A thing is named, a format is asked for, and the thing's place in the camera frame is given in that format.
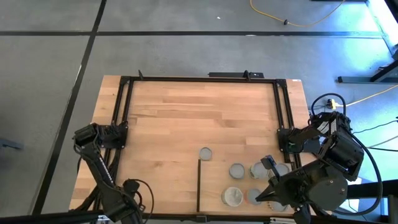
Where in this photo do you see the black floor cable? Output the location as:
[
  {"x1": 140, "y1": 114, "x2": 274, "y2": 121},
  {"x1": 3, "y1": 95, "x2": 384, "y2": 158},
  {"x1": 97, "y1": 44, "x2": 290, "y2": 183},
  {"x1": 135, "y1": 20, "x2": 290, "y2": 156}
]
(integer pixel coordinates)
[
  {"x1": 366, "y1": 146, "x2": 398, "y2": 153},
  {"x1": 353, "y1": 119, "x2": 398, "y2": 134}
]

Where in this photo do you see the white green labelled can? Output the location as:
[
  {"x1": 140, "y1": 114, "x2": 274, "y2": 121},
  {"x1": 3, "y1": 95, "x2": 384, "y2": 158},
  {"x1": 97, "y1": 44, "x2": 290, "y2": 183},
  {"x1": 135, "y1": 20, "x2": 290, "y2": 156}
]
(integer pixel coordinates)
[{"x1": 248, "y1": 161, "x2": 270, "y2": 180}]

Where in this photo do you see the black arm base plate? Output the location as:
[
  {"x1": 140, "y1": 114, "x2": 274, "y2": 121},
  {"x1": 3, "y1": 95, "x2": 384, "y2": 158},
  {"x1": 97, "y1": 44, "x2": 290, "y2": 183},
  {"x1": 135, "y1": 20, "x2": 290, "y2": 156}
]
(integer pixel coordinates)
[
  {"x1": 99, "y1": 121, "x2": 129, "y2": 149},
  {"x1": 277, "y1": 127, "x2": 321, "y2": 155}
]

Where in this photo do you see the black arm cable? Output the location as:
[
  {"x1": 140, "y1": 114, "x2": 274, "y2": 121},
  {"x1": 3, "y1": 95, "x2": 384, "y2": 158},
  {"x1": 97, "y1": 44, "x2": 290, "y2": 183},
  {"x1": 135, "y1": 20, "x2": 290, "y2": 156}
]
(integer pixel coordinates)
[
  {"x1": 133, "y1": 179, "x2": 155, "y2": 223},
  {"x1": 310, "y1": 92, "x2": 348, "y2": 118}
]

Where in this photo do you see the metal desk leg frame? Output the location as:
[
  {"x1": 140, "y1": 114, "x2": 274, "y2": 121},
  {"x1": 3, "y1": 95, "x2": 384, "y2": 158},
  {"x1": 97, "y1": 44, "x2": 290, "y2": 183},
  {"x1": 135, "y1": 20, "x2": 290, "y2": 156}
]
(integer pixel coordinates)
[{"x1": 338, "y1": 0, "x2": 398, "y2": 85}]

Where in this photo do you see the grey floor object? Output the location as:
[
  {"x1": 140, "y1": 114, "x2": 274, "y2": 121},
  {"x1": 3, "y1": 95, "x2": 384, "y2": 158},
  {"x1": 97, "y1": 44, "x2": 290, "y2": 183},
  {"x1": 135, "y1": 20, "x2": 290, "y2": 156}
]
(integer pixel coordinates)
[{"x1": 0, "y1": 138, "x2": 23, "y2": 151}]

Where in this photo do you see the large colourful labelled can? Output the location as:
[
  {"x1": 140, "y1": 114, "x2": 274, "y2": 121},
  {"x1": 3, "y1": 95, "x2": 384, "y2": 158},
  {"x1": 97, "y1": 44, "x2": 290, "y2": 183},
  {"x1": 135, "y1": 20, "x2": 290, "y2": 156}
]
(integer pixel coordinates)
[{"x1": 273, "y1": 162, "x2": 292, "y2": 178}]

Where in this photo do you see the short green labelled can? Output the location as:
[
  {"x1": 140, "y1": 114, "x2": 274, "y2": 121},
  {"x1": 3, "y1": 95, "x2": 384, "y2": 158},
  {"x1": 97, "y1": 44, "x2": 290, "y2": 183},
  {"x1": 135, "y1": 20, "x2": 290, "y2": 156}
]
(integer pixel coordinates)
[{"x1": 228, "y1": 162, "x2": 246, "y2": 180}]

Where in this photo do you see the green yellow labelled can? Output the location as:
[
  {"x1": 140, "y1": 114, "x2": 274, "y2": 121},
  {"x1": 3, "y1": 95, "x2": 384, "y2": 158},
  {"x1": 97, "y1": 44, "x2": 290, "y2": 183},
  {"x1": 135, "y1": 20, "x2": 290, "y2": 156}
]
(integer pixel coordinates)
[{"x1": 198, "y1": 147, "x2": 213, "y2": 162}]

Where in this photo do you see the yellow floor cable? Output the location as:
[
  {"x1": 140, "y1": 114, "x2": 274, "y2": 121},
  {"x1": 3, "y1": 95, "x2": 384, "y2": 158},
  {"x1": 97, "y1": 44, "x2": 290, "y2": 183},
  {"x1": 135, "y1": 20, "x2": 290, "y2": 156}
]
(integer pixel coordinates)
[{"x1": 249, "y1": 0, "x2": 346, "y2": 27}]

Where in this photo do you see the black aluminium table frame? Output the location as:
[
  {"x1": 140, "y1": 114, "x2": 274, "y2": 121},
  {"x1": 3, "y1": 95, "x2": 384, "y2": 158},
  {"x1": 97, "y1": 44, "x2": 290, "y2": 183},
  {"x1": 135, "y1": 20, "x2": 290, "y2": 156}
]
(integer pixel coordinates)
[{"x1": 93, "y1": 70, "x2": 332, "y2": 218}]

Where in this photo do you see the black rig beam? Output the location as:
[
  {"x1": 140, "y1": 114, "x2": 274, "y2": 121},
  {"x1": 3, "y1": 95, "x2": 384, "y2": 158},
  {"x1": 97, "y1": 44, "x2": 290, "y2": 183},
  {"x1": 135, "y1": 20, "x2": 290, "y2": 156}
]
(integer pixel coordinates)
[
  {"x1": 0, "y1": 210, "x2": 398, "y2": 224},
  {"x1": 346, "y1": 179, "x2": 398, "y2": 200}
]

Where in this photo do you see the small grey-topped tin can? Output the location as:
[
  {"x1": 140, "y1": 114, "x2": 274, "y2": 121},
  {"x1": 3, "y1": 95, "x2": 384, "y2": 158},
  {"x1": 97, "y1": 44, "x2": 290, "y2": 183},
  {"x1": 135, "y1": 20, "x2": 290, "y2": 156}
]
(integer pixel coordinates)
[{"x1": 266, "y1": 200, "x2": 289, "y2": 213}]

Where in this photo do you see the cream floor cable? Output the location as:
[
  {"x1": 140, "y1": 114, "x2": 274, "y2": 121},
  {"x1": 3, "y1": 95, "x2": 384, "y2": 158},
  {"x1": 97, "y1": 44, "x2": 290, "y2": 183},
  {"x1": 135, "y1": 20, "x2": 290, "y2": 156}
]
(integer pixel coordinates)
[
  {"x1": 343, "y1": 83, "x2": 398, "y2": 107},
  {"x1": 368, "y1": 135, "x2": 398, "y2": 149}
]

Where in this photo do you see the blue yellow labelled can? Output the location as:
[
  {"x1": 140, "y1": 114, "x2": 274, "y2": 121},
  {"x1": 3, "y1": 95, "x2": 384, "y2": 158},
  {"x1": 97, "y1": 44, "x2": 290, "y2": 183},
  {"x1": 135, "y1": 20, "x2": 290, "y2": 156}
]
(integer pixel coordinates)
[{"x1": 221, "y1": 185, "x2": 244, "y2": 207}]

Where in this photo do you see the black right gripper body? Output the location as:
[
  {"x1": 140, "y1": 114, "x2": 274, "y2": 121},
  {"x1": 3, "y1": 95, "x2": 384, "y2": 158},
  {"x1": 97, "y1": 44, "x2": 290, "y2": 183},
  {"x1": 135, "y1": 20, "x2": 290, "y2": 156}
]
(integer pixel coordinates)
[{"x1": 266, "y1": 167, "x2": 322, "y2": 207}]

